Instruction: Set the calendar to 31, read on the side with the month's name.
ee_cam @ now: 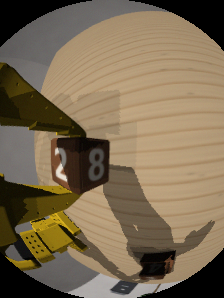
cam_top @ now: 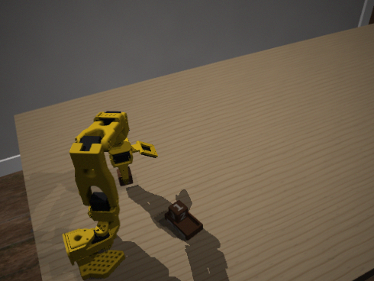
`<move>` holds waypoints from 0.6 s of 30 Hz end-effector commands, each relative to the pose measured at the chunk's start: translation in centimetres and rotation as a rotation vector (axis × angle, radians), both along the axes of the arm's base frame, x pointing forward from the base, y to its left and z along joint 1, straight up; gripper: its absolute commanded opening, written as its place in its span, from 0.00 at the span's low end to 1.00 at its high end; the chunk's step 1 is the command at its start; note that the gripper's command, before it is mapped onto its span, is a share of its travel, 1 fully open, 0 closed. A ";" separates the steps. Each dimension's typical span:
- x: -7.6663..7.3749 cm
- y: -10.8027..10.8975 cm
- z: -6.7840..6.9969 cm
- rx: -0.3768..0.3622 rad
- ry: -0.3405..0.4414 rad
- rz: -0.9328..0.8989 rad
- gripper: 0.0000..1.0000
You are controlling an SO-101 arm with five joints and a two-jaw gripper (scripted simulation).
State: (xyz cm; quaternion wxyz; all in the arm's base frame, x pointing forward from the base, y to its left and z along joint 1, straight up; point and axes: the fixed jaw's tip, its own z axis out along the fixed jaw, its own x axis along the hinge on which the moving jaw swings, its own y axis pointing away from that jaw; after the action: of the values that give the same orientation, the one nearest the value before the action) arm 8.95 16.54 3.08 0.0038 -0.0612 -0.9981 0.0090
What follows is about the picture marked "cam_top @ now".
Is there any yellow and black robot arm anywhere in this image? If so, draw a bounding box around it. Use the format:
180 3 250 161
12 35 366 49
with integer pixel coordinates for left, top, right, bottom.
65 111 130 280

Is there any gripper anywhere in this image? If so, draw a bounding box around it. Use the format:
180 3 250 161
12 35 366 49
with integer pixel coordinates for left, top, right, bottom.
108 138 158 185

